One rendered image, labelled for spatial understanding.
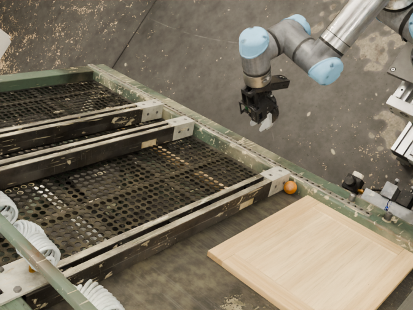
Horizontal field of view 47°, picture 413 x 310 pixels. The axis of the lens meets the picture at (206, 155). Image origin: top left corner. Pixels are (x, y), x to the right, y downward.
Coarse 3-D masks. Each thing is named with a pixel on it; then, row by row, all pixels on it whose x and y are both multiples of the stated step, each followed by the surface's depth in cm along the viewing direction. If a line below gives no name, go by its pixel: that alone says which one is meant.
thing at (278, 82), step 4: (272, 76) 137; (276, 76) 138; (280, 76) 138; (284, 76) 139; (272, 80) 134; (276, 80) 135; (280, 80) 136; (284, 80) 137; (288, 80) 138; (272, 84) 132; (276, 84) 134; (280, 84) 135; (284, 84) 136; (288, 84) 138; (272, 88) 133; (276, 88) 135; (280, 88) 136; (284, 88) 138
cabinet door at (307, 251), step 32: (256, 224) 155; (288, 224) 159; (320, 224) 162; (352, 224) 165; (224, 256) 137; (256, 256) 140; (288, 256) 143; (320, 256) 146; (352, 256) 149; (384, 256) 152; (256, 288) 128; (288, 288) 130; (320, 288) 132; (352, 288) 135; (384, 288) 137
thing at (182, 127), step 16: (144, 128) 192; (160, 128) 195; (176, 128) 201; (192, 128) 209; (80, 144) 170; (96, 144) 172; (112, 144) 177; (128, 144) 183; (0, 160) 151; (16, 160) 153; (32, 160) 154; (48, 160) 158; (64, 160) 163; (80, 160) 168; (96, 160) 174; (0, 176) 146; (16, 176) 151; (32, 176) 155
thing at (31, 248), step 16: (0, 192) 113; (0, 208) 115; (16, 208) 110; (0, 224) 94; (16, 240) 91; (32, 240) 98; (48, 240) 100; (32, 256) 88; (48, 256) 97; (48, 272) 85; (64, 288) 82; (80, 288) 91; (96, 288) 91; (80, 304) 80; (96, 304) 88; (112, 304) 88
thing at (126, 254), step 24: (240, 192) 160; (264, 192) 171; (168, 216) 140; (192, 216) 143; (216, 216) 152; (120, 240) 127; (144, 240) 128; (168, 240) 137; (24, 264) 107; (72, 264) 116; (96, 264) 117; (120, 264) 125; (24, 288) 101; (48, 288) 108
